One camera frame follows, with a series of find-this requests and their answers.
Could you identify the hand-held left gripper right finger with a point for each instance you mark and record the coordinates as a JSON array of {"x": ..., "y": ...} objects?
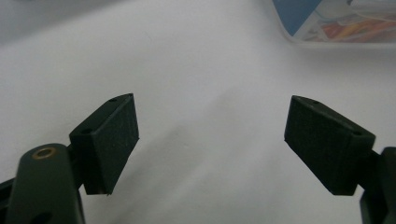
[{"x": 323, "y": 146}]

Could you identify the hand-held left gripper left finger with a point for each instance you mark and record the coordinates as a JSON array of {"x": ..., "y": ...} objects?
[{"x": 106, "y": 146}]

